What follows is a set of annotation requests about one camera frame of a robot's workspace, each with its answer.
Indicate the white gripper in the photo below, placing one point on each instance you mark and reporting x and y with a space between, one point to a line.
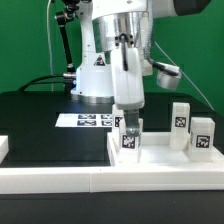
128 88

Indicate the white square table top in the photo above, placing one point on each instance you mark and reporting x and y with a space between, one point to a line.
155 150

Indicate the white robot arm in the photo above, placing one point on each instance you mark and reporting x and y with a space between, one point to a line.
107 25

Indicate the sheet with fiducial markers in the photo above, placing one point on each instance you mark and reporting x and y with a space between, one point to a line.
83 120

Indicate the white U-shaped obstacle fence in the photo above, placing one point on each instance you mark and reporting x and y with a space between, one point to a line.
110 179

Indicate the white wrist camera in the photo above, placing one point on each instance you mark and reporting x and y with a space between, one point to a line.
169 77

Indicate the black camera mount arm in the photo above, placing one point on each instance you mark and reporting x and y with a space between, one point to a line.
62 18

